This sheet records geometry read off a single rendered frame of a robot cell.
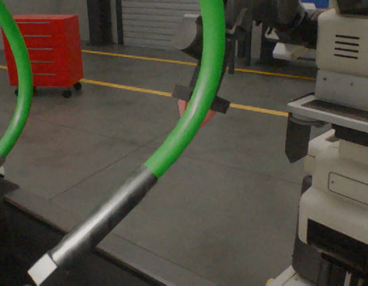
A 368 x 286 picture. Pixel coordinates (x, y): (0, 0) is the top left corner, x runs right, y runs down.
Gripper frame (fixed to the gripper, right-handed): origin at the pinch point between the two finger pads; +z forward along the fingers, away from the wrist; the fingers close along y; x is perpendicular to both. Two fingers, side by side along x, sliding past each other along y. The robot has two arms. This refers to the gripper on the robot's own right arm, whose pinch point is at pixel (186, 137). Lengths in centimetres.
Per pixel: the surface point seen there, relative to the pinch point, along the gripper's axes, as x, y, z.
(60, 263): -45, 33, 8
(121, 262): -22.8, 16.2, 17.0
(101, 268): -21.7, 11.8, 20.2
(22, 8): 276, -740, -104
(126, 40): 420, -591, -111
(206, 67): -41, 35, -7
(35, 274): -46, 32, 9
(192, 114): -40, 35, -4
